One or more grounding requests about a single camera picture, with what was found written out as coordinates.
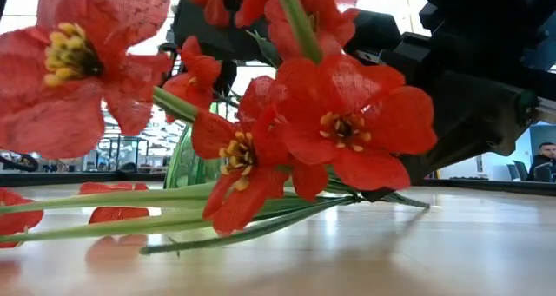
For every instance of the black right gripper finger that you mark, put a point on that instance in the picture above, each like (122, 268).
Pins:
(226, 76)
(399, 192)

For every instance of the red flower bunch yellow stamens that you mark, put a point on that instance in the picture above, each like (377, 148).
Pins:
(391, 122)

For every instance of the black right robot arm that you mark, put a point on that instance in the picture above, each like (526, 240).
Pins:
(478, 9)

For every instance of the green glass vase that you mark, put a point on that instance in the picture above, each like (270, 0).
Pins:
(187, 166)

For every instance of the black office chair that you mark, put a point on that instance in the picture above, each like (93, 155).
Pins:
(520, 170)
(543, 174)

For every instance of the person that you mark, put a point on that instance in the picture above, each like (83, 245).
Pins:
(546, 150)

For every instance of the black metal cage frame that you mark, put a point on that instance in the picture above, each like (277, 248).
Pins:
(130, 138)

